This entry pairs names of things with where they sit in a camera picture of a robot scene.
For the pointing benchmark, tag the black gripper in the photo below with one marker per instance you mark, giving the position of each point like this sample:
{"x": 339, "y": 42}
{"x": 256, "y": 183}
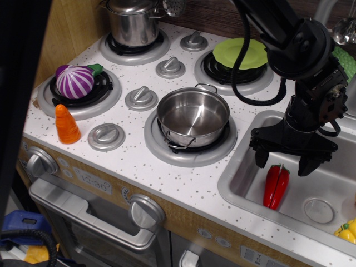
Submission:
{"x": 288, "y": 137}

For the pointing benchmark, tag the red toy chili pepper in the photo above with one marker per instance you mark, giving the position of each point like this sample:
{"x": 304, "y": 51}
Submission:
{"x": 276, "y": 183}

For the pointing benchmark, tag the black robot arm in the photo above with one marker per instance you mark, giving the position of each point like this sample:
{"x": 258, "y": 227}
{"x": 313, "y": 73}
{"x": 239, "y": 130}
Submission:
{"x": 299, "y": 50}

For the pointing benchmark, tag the yellow toy bell pepper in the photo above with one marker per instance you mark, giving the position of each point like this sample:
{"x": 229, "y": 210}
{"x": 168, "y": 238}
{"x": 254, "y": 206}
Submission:
{"x": 347, "y": 231}

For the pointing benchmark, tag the shallow steel pan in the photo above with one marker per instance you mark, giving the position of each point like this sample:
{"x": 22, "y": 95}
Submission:
{"x": 192, "y": 117}

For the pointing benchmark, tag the tall steel pot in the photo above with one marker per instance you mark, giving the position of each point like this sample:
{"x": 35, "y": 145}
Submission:
{"x": 133, "y": 23}

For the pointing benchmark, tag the silver sink basin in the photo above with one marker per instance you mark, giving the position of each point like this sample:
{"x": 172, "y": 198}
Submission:
{"x": 314, "y": 206}

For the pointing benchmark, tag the front right burner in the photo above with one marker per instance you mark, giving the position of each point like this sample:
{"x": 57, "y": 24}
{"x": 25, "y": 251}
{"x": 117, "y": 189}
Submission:
{"x": 194, "y": 157}

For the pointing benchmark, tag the green bumpy toy gourd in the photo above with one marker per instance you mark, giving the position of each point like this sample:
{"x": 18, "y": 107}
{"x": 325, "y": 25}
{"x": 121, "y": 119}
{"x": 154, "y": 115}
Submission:
{"x": 346, "y": 61}

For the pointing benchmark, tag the green plastic plate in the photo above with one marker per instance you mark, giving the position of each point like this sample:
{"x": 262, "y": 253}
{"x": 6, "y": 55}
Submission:
{"x": 226, "y": 53}

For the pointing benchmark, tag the hanging steel ladle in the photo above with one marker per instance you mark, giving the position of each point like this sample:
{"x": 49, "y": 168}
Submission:
{"x": 344, "y": 30}

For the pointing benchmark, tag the silver stove knob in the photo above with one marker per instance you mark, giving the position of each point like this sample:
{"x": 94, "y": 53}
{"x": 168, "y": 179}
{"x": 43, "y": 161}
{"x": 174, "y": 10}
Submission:
{"x": 106, "y": 137}
{"x": 141, "y": 99}
{"x": 170, "y": 69}
{"x": 194, "y": 42}

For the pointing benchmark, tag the silver stove knob back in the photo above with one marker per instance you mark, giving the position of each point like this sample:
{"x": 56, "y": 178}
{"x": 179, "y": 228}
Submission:
{"x": 194, "y": 42}

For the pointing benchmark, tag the silver oven dial right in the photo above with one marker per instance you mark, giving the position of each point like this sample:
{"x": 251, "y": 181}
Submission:
{"x": 144, "y": 212}

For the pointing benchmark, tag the silver oven dial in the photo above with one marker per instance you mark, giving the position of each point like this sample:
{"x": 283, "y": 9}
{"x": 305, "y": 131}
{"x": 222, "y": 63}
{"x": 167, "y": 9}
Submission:
{"x": 144, "y": 212}
{"x": 40, "y": 162}

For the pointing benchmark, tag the silver stove knob front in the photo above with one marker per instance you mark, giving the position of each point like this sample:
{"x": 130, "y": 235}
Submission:
{"x": 106, "y": 137}

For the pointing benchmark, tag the hanging steel skimmer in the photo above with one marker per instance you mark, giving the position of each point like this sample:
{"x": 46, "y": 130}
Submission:
{"x": 174, "y": 8}

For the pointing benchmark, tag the back left burner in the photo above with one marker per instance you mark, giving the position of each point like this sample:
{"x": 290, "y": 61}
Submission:
{"x": 133, "y": 56}

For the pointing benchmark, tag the front left burner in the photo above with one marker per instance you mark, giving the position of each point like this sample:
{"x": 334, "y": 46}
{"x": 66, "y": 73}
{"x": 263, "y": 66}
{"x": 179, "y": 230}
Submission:
{"x": 104, "y": 95}

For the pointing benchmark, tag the orange toy carrot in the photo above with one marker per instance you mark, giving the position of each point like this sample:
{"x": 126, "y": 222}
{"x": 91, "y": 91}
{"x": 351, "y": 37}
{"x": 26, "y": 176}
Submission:
{"x": 67, "y": 129}

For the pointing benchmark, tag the purple striped toy onion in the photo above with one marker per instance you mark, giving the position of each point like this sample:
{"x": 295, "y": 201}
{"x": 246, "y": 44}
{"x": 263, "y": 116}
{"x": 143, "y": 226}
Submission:
{"x": 76, "y": 82}

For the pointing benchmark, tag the silver oven dial left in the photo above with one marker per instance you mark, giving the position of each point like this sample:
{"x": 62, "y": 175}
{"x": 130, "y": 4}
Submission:
{"x": 40, "y": 162}

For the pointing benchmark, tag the yellow cloth on floor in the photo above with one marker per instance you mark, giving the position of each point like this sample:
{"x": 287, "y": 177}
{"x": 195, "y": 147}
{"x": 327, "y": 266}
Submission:
{"x": 37, "y": 254}

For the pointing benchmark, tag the blue object on floor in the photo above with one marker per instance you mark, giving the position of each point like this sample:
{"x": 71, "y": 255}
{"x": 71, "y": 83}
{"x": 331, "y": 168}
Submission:
{"x": 25, "y": 220}

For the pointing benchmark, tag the silver oven door handle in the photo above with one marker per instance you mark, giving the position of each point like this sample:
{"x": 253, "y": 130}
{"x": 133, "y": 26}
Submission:
{"x": 75, "y": 208}

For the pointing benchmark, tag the dark foreground post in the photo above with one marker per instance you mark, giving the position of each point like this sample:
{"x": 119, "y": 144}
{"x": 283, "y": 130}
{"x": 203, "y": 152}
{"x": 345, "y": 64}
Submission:
{"x": 23, "y": 26}

